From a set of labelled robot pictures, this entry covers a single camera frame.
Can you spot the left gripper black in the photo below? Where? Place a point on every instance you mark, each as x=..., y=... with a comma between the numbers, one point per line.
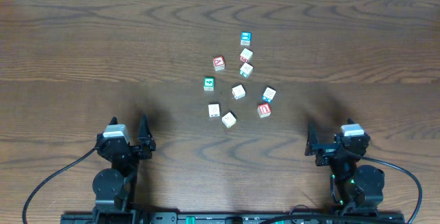
x=131, y=149

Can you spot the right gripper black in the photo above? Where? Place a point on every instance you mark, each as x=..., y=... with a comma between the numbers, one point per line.
x=326, y=151

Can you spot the red U wooden block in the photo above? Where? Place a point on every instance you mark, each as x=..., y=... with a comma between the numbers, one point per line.
x=264, y=110

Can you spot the blue-edged number 3 block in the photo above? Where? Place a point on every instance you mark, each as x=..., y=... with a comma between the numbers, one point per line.
x=268, y=94

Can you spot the cream block with yellow side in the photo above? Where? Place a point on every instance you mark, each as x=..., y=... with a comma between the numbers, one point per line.
x=214, y=110

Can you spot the plain cream wooden block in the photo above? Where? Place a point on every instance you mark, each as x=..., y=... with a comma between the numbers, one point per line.
x=238, y=92

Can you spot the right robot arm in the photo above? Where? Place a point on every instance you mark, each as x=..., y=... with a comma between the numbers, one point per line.
x=358, y=189

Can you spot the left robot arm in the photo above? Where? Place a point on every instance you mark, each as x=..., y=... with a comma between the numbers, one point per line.
x=115, y=187

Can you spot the green 4 wooden block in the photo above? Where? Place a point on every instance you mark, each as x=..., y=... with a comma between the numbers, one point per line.
x=209, y=84

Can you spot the green J wooden block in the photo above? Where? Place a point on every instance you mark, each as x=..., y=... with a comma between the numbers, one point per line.
x=246, y=69

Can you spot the red A wooden block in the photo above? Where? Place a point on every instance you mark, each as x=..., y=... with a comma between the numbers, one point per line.
x=219, y=63

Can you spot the red M wooden block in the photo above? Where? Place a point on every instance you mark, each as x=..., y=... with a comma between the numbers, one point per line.
x=246, y=55

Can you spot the blue-top wooden block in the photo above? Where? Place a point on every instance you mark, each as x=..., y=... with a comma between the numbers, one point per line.
x=246, y=38

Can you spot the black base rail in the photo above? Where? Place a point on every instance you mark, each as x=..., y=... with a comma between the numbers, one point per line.
x=168, y=218

